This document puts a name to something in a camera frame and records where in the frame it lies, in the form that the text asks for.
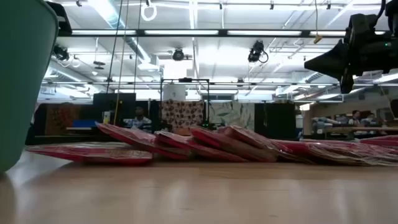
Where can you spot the black ceiling camera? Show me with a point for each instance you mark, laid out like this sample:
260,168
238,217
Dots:
255,51

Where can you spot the round black ceiling lamp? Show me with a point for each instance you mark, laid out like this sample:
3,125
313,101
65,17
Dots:
178,55

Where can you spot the brown dotted panel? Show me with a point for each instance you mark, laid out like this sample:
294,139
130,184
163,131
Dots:
183,115

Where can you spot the red patterned panel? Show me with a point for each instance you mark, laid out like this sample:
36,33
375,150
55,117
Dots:
62,118

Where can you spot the background wooden table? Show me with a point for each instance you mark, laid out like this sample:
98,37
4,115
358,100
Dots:
357,128

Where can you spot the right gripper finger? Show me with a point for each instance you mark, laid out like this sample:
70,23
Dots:
332,62

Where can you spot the white cylinder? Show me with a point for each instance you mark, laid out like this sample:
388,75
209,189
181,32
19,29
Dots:
174,92

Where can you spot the black screen panel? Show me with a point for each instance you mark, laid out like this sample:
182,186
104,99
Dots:
113,105

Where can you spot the black cabinet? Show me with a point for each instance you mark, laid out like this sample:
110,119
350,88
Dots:
275,121

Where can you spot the green plastic basket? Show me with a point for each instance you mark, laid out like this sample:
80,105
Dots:
25,77

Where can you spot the blue box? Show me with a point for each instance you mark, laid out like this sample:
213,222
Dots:
87,123

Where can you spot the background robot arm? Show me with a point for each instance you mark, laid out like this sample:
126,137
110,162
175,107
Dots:
206,125

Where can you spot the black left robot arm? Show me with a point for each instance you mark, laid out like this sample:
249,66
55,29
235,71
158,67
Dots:
60,18

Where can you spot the black aluminium table frame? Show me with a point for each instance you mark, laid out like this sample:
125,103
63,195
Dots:
62,139

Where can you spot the white ventilation duct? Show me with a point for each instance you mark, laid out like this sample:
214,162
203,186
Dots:
109,15

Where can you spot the dark hanging ceiling device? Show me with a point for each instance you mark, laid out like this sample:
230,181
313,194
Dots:
61,53

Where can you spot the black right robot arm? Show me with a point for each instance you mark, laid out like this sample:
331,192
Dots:
392,7

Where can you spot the leaf patterned panel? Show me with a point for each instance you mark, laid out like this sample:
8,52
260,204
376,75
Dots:
231,115

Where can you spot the black overhead light bar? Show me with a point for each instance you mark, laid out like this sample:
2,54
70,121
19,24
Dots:
140,32

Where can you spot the black background stand frame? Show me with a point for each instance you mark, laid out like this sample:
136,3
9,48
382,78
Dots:
185,80

